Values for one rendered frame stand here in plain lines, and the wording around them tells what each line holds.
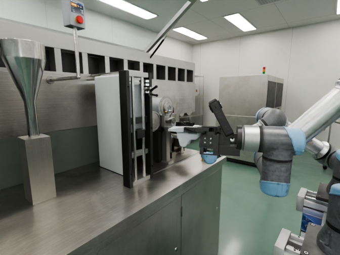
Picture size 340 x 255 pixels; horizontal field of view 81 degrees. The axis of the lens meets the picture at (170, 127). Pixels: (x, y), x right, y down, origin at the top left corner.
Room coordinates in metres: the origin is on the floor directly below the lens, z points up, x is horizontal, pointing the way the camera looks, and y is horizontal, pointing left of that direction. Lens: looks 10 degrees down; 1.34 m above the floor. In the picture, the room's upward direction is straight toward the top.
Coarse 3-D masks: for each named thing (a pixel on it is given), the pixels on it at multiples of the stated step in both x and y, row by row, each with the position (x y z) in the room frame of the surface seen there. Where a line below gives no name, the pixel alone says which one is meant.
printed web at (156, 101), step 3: (138, 81) 1.12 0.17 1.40; (153, 99) 1.32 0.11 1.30; (156, 99) 1.30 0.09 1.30; (159, 99) 1.29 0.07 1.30; (153, 102) 1.29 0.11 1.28; (156, 102) 1.28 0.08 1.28; (153, 105) 1.28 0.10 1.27; (156, 105) 1.27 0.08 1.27; (153, 108) 1.28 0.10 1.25; (156, 108) 1.27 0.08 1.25; (156, 111) 1.27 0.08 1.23; (159, 114) 1.26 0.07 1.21
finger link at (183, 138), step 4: (172, 128) 0.59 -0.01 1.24; (176, 128) 0.58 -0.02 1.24; (180, 128) 0.57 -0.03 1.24; (180, 132) 0.57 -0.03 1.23; (180, 136) 0.57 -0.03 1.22; (184, 136) 0.57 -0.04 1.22; (188, 136) 0.57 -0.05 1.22; (192, 136) 0.57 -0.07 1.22; (196, 136) 0.57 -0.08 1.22; (180, 140) 0.57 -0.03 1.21; (184, 140) 0.57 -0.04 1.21; (188, 140) 0.57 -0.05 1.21; (180, 144) 0.57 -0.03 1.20; (184, 144) 0.57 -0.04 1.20
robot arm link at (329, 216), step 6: (336, 186) 0.61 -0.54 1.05; (330, 192) 0.62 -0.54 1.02; (336, 192) 0.59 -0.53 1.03; (330, 198) 0.62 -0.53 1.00; (336, 198) 0.59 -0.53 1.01; (330, 204) 0.61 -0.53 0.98; (336, 204) 0.58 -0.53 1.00; (330, 210) 0.61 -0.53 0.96; (336, 210) 0.58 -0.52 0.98; (330, 216) 0.60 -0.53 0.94; (336, 216) 0.58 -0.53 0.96; (330, 222) 0.60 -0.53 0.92; (336, 222) 0.58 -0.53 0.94
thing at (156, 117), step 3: (153, 111) 1.20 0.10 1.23; (153, 114) 1.21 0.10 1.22; (156, 114) 1.23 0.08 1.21; (153, 117) 1.20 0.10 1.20; (156, 117) 1.23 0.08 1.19; (159, 117) 1.24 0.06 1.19; (153, 120) 1.21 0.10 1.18; (156, 120) 1.22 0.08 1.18; (159, 120) 1.24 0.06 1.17; (153, 123) 1.20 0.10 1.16; (156, 123) 1.23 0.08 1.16; (159, 123) 1.24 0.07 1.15; (153, 126) 1.21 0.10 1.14; (156, 126) 1.23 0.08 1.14; (153, 129) 1.21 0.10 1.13; (156, 129) 1.22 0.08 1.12
